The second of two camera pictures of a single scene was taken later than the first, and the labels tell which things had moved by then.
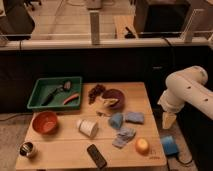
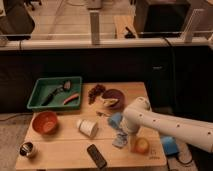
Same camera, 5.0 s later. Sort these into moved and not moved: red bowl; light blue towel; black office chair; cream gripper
Moved: cream gripper
Not moved: red bowl; black office chair; light blue towel
